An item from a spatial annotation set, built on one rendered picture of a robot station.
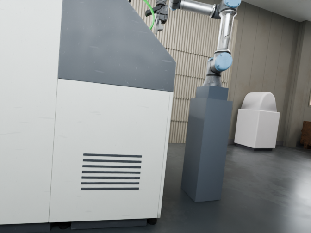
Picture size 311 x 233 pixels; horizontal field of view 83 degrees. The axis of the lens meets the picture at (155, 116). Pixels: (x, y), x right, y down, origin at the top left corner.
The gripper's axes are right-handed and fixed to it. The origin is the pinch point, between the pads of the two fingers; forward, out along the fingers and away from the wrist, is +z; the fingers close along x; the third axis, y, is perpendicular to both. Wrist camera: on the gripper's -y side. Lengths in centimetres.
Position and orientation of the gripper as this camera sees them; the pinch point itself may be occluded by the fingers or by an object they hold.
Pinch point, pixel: (155, 32)
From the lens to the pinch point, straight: 139.6
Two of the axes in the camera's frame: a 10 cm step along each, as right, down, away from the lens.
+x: -2.1, -0.8, 9.8
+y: 9.7, 0.8, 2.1
